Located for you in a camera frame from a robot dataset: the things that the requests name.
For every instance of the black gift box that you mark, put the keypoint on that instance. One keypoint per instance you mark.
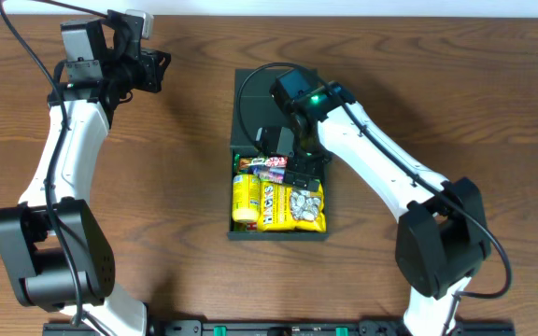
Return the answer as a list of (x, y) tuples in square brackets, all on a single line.
[(258, 109)]

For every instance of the yellow sunflower seed bag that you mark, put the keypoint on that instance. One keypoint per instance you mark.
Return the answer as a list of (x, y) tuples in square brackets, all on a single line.
[(286, 208)]

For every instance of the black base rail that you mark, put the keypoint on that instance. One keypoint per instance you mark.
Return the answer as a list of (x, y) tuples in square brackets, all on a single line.
[(363, 328)]

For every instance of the dark blue Dairy Milk bar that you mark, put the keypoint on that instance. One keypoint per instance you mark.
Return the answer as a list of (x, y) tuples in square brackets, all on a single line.
[(269, 174)]

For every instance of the yellow can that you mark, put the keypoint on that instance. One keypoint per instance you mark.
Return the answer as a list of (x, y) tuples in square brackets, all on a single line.
[(246, 198)]

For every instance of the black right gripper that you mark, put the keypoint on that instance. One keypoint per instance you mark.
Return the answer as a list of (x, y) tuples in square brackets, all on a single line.
[(303, 179)]

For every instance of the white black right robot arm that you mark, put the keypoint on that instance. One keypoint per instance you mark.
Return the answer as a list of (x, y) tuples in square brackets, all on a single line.
[(442, 238)]

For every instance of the red green KitKat bar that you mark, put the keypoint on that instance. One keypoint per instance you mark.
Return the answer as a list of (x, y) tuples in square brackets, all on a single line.
[(243, 164)]

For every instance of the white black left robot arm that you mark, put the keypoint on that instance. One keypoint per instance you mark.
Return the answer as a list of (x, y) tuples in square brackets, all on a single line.
[(56, 255)]

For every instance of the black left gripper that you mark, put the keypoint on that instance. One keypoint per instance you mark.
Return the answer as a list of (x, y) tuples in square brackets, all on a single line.
[(155, 70)]

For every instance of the green Haribo gummy bag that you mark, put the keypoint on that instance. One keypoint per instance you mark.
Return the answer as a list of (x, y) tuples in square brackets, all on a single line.
[(245, 227)]

